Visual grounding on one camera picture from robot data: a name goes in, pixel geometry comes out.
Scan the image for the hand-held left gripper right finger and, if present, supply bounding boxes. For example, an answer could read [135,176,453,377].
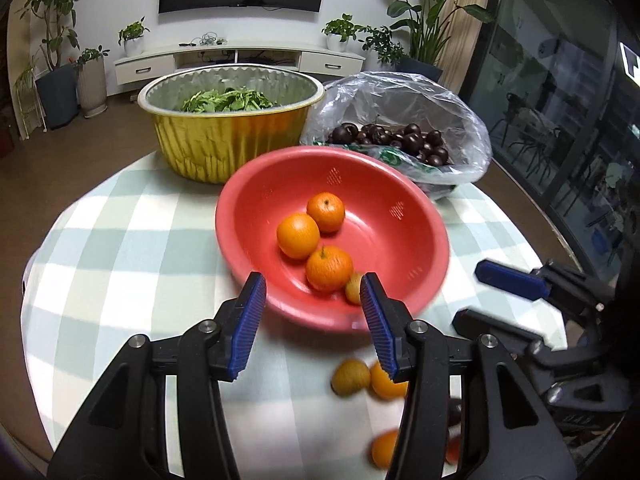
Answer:
[359,272,578,480]

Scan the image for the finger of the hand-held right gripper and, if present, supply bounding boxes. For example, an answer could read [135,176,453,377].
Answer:
[474,259,608,312]
[451,308,547,357]

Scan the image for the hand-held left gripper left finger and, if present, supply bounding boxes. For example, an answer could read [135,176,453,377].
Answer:
[47,271,268,480]

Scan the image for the tan longan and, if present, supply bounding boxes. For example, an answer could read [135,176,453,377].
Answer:
[331,358,372,397]
[344,272,366,306]

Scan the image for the red plastic colander bowl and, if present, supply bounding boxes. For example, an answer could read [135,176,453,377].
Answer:
[215,147,451,333]

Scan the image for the orange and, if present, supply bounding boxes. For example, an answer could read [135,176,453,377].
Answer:
[306,192,346,233]
[276,213,321,260]
[370,429,400,470]
[305,246,354,293]
[370,360,410,401]

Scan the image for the sliding glass door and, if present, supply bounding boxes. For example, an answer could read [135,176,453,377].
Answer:
[460,0,640,286]

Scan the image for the gold foil bowl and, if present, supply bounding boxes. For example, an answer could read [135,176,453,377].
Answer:
[137,69,325,184]

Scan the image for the clear plastic bag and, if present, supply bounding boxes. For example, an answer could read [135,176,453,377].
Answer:
[300,71,493,201]

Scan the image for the beige curtain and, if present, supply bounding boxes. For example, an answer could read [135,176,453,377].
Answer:
[440,0,501,96]

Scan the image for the green leafy vegetables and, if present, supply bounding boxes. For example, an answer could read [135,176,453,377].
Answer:
[181,88,278,113]

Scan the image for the small bushy plant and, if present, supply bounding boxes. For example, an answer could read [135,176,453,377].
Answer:
[357,25,406,71]

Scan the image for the white television cabinet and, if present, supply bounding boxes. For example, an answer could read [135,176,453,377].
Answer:
[113,46,367,92]

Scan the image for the small plant in white pot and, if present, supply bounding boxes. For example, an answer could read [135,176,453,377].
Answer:
[118,16,150,58]
[322,13,368,53]

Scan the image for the plant in ribbed white pot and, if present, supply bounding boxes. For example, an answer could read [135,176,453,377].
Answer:
[74,46,110,119]

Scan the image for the tall plant in dark pot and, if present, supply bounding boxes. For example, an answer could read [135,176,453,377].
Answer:
[17,0,87,130]

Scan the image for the tangle of white cables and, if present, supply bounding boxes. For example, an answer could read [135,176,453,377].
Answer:
[177,34,228,49]

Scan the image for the white wire rack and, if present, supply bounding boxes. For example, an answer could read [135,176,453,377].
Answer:
[14,67,48,141]

